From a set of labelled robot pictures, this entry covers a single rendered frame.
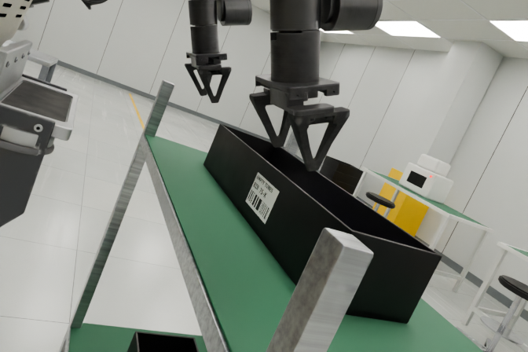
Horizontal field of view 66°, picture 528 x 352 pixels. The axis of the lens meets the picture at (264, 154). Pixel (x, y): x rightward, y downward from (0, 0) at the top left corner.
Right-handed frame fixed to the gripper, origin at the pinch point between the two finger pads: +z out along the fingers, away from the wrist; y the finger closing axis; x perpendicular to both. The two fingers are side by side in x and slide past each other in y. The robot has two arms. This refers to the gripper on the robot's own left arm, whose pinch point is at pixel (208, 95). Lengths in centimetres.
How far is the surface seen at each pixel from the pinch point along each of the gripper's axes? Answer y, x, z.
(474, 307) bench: 115, -254, 229
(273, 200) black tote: -30.4, -1.8, 12.8
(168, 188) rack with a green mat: -17.8, 13.1, 12.7
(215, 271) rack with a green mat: -44.4, 12.0, 13.5
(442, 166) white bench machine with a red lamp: 242, -332, 153
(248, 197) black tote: -22.0, -0.5, 15.4
